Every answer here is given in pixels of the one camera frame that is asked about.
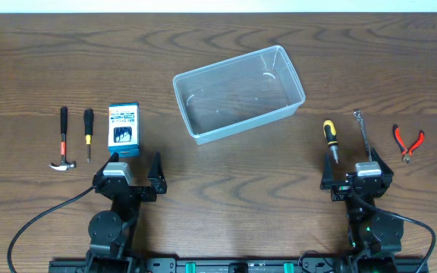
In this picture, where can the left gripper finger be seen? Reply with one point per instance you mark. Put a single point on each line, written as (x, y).
(113, 162)
(156, 175)

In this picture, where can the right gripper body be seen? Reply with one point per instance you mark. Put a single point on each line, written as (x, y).
(341, 190)

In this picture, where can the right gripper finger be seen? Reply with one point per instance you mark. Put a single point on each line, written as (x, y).
(327, 174)
(380, 157)

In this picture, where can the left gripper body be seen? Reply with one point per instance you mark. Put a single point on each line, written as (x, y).
(144, 196)

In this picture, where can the stubby yellow black screwdriver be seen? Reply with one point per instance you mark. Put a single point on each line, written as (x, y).
(330, 134)

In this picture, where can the small silver wrench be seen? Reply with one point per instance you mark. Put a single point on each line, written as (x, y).
(359, 117)

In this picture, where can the clear plastic container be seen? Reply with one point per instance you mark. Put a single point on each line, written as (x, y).
(238, 94)

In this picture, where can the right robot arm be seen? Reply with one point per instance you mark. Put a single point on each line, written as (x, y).
(374, 236)

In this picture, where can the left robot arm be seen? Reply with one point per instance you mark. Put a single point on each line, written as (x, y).
(111, 231)

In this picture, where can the blue screw box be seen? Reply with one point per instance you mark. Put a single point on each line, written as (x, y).
(124, 129)

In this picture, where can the small claw hammer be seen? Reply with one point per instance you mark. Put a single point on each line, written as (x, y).
(64, 165)

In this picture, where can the black yellow slim screwdriver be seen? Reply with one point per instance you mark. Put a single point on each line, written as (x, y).
(88, 118)

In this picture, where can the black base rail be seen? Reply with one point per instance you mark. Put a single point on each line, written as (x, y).
(314, 264)

